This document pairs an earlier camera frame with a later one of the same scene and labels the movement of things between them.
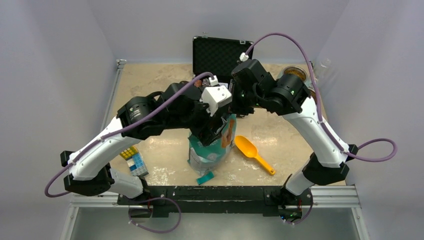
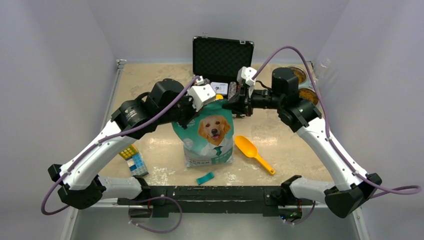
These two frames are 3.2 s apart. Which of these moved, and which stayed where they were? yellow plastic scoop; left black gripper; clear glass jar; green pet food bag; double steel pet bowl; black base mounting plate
Moved: green pet food bag; left black gripper
Stayed: clear glass jar; double steel pet bowl; yellow plastic scoop; black base mounting plate
